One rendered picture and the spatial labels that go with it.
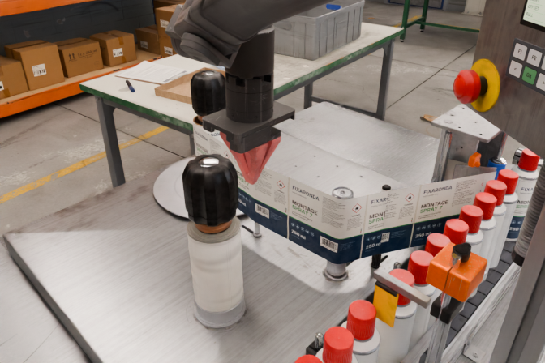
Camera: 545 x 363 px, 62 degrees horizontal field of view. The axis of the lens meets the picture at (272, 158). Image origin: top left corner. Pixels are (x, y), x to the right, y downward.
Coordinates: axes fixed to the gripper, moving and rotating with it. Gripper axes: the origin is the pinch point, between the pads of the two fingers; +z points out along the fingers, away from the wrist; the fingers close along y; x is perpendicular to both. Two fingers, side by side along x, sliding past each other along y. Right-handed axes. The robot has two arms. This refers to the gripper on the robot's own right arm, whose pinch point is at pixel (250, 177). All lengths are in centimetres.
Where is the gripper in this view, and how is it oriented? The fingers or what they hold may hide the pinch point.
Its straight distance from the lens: 60.4
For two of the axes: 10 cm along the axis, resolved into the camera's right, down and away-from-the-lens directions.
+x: 7.3, 3.5, -5.9
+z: -0.2, 8.7, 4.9
